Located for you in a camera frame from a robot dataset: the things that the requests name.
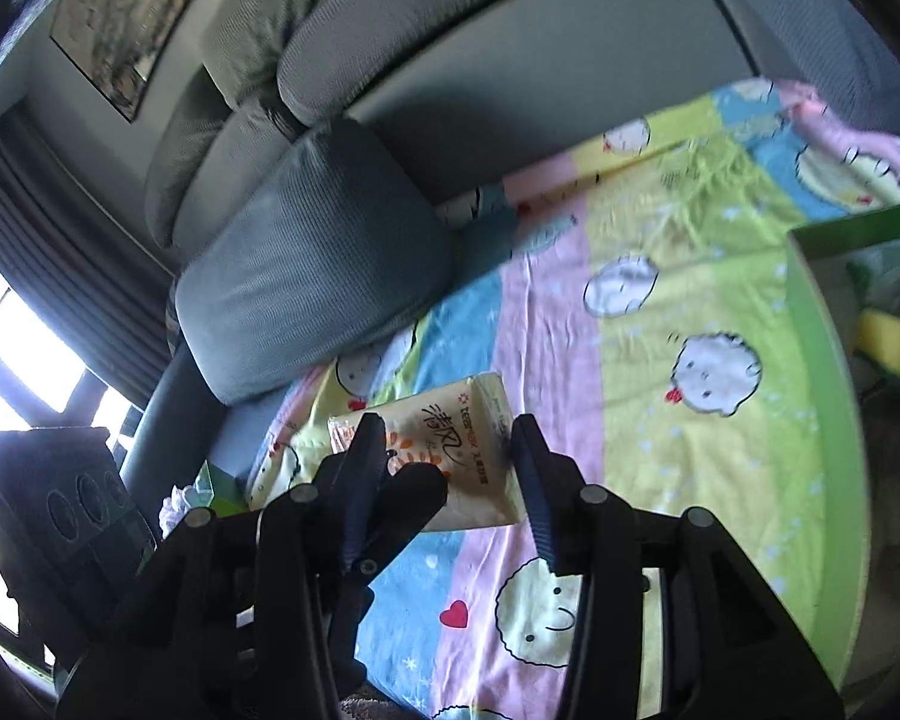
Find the grey throw pillow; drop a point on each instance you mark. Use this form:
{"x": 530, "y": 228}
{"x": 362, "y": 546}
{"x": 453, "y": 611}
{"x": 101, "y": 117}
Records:
{"x": 337, "y": 248}

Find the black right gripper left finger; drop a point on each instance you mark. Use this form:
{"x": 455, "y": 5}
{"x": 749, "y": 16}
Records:
{"x": 256, "y": 615}

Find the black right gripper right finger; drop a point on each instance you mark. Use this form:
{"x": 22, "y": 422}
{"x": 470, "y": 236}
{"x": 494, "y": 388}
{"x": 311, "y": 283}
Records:
{"x": 729, "y": 647}

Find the clear green-printed plastic bag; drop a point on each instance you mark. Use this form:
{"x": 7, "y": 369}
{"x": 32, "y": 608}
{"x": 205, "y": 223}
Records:
{"x": 875, "y": 274}

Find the green storage box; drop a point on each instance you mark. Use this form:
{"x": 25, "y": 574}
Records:
{"x": 856, "y": 628}

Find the framed landscape picture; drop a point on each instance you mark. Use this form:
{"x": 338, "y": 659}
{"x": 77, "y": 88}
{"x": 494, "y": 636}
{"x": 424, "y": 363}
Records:
{"x": 116, "y": 44}

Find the colourful cartoon bed sheet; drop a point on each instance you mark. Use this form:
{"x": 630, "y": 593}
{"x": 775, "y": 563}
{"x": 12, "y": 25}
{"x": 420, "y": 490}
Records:
{"x": 635, "y": 306}

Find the grey sofa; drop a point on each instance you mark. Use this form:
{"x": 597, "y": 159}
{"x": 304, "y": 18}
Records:
{"x": 460, "y": 90}

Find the dark grey curtain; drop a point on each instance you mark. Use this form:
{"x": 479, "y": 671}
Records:
{"x": 76, "y": 268}

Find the orange tree tissue pack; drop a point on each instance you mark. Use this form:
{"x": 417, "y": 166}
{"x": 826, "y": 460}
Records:
{"x": 462, "y": 429}

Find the yellow green sponge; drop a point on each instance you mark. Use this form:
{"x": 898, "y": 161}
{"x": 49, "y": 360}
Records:
{"x": 877, "y": 339}

